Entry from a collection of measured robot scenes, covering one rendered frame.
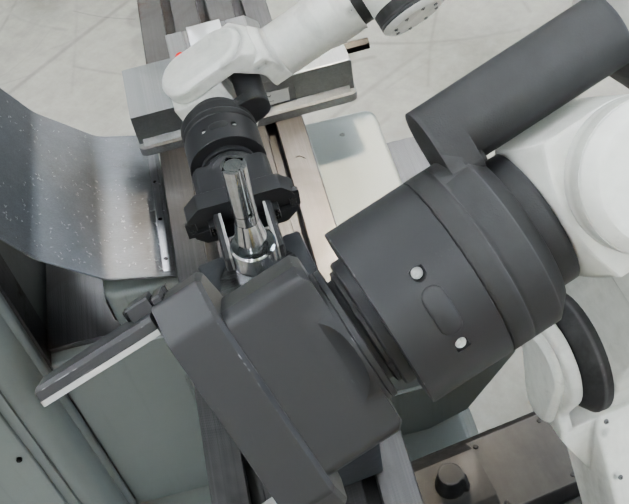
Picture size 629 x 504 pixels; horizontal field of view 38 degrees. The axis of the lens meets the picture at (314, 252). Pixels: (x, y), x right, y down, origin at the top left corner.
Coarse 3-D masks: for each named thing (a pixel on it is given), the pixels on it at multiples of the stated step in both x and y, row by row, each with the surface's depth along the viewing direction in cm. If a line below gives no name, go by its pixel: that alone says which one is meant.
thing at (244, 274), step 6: (276, 252) 91; (276, 258) 91; (234, 264) 92; (264, 264) 90; (270, 264) 91; (240, 270) 91; (246, 270) 91; (252, 270) 90; (258, 270) 90; (264, 270) 91; (240, 276) 92; (246, 276) 92; (252, 276) 91; (240, 282) 94
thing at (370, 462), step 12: (288, 240) 100; (300, 240) 100; (288, 252) 97; (300, 252) 99; (204, 264) 99; (216, 264) 99; (312, 264) 97; (216, 276) 98; (228, 276) 96; (228, 288) 95; (360, 456) 97; (372, 456) 97; (348, 468) 98; (360, 468) 99; (372, 468) 100; (348, 480) 100
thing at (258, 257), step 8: (232, 240) 91; (272, 240) 91; (232, 248) 90; (240, 248) 90; (264, 248) 90; (272, 248) 90; (232, 256) 91; (240, 256) 90; (248, 256) 90; (256, 256) 89; (264, 256) 89; (272, 256) 90; (240, 264) 90; (248, 264) 90; (256, 264) 90
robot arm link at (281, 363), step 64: (384, 256) 36; (448, 256) 36; (192, 320) 37; (256, 320) 37; (320, 320) 37; (384, 320) 36; (448, 320) 36; (256, 384) 37; (320, 384) 38; (384, 384) 38; (448, 384) 38; (256, 448) 38; (320, 448) 38
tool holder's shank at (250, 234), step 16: (224, 160) 82; (240, 160) 82; (224, 176) 82; (240, 176) 82; (240, 192) 83; (240, 208) 85; (256, 208) 87; (240, 224) 87; (256, 224) 87; (240, 240) 88; (256, 240) 88
